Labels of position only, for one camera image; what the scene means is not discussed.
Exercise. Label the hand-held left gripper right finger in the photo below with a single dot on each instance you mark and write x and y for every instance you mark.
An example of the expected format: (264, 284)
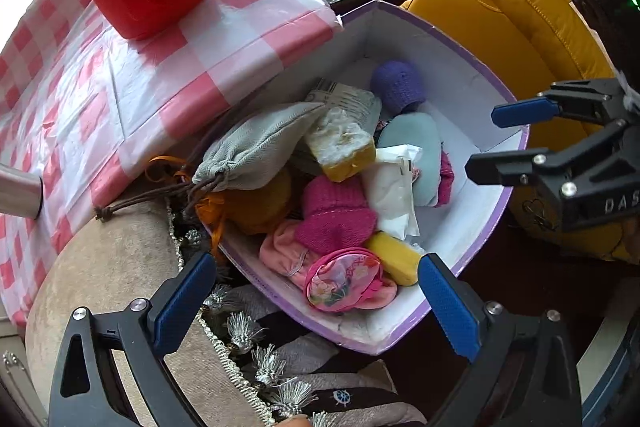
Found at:
(450, 307)

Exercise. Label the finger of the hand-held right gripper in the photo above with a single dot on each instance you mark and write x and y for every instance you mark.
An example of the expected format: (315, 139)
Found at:
(520, 112)
(505, 167)

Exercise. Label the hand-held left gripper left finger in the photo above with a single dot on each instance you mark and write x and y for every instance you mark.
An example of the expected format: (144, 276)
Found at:
(182, 302)

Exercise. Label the plain yellow sponge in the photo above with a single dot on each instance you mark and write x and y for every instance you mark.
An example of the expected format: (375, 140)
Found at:
(395, 259)

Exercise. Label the purple white cardboard box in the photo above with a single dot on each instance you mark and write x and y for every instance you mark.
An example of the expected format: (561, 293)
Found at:
(450, 57)

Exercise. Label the light blue fabric pouch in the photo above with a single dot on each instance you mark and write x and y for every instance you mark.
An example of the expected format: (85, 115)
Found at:
(415, 142)

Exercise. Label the pink coin purse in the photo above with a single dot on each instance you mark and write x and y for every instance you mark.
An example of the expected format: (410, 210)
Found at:
(342, 282)

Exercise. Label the pink cloth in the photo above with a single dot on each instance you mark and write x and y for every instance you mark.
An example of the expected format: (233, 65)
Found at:
(290, 257)

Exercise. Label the white plastic packet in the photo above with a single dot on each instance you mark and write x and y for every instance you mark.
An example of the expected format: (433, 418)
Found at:
(390, 192)

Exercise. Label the purple knit sock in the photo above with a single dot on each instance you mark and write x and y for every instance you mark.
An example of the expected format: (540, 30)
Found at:
(397, 87)

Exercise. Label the orange organza bag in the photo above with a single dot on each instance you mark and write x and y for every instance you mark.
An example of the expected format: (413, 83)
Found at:
(260, 202)

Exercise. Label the magenta knit sock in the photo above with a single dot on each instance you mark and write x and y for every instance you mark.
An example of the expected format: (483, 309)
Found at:
(335, 212)

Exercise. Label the printed white packet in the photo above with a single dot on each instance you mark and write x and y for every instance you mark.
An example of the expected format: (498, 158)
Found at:
(345, 99)

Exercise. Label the silver tasselled trim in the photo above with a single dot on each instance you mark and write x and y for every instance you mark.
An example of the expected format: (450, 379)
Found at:
(240, 332)

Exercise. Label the yellow leather armchair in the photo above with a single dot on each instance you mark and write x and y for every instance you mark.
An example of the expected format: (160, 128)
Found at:
(525, 22)

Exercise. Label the dark striped cushion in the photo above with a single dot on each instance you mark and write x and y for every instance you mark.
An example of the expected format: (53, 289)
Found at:
(320, 387)

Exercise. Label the blue white round object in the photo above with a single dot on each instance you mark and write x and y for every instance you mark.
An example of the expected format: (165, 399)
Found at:
(610, 372)

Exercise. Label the red white checkered tablecloth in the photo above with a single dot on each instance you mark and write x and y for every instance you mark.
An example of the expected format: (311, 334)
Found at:
(100, 82)

